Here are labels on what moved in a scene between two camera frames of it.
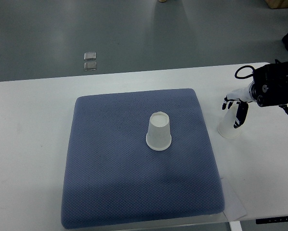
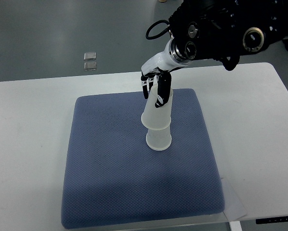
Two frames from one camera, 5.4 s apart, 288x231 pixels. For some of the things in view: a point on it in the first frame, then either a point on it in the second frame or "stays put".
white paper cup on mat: x=158 y=137 stays put
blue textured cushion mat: x=111 y=176 stays put
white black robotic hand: x=242 y=96 → x=161 y=65
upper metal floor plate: x=89 y=56 stays put
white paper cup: x=226 y=127 → x=159 y=118
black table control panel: x=276 y=220 stays put
